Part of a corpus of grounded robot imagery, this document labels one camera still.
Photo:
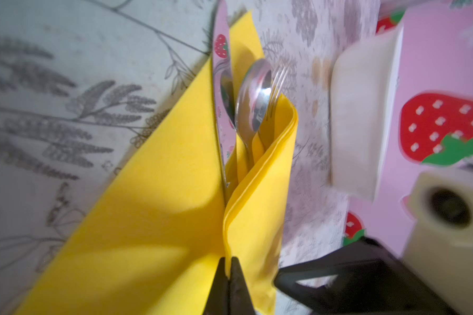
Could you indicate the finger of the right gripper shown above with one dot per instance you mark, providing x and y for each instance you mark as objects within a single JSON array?
[{"x": 360, "y": 278}]

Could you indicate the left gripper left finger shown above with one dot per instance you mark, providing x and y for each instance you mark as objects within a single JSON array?
[{"x": 218, "y": 299}]

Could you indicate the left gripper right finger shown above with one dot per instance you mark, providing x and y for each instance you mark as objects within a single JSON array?
[{"x": 240, "y": 302}]

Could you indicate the yellow paper napkin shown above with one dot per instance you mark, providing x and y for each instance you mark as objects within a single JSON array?
[{"x": 153, "y": 241}]

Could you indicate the silver spoon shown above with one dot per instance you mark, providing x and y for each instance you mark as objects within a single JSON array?
[{"x": 252, "y": 103}]

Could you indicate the silver fork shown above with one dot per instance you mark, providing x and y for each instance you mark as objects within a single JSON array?
[{"x": 276, "y": 88}]

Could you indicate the white plastic tray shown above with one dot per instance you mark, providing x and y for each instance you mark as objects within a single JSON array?
[{"x": 363, "y": 86}]

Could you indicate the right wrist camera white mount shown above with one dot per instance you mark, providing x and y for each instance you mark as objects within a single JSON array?
[{"x": 440, "y": 248}]

